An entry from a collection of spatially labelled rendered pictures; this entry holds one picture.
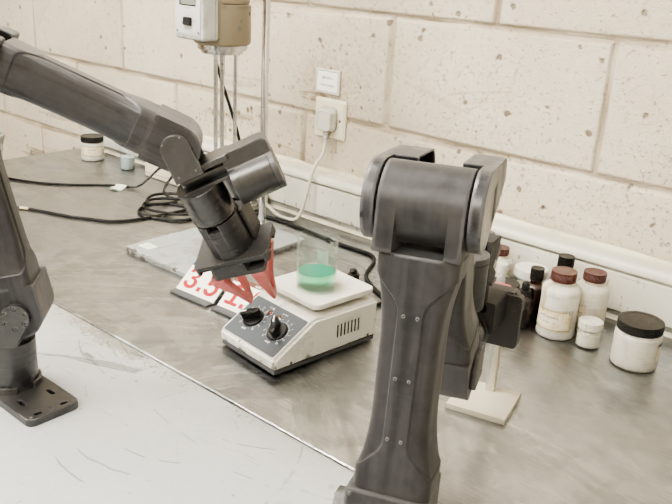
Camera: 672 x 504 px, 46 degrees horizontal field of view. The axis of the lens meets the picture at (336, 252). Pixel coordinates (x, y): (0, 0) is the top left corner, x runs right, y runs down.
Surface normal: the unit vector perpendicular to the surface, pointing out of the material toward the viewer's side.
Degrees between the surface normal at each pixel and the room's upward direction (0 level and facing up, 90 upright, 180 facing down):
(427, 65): 90
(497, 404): 0
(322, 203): 90
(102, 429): 0
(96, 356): 0
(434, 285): 83
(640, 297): 90
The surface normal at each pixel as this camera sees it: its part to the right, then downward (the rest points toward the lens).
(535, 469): 0.05, -0.94
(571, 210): -0.66, 0.23
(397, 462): -0.31, 0.18
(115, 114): 0.01, 0.25
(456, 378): -0.32, 0.63
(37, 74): 0.26, 0.36
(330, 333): 0.67, 0.29
